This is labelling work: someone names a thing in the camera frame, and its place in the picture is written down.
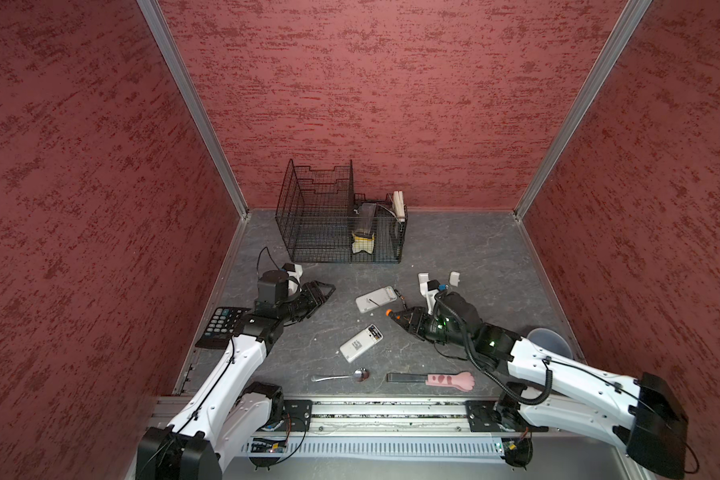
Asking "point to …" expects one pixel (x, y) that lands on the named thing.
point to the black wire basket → (323, 220)
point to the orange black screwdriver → (389, 312)
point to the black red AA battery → (404, 305)
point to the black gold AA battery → (396, 291)
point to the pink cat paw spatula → (465, 381)
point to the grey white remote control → (374, 299)
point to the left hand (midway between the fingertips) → (332, 298)
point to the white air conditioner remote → (362, 343)
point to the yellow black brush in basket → (362, 239)
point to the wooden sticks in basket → (399, 204)
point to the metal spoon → (361, 374)
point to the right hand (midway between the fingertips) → (391, 326)
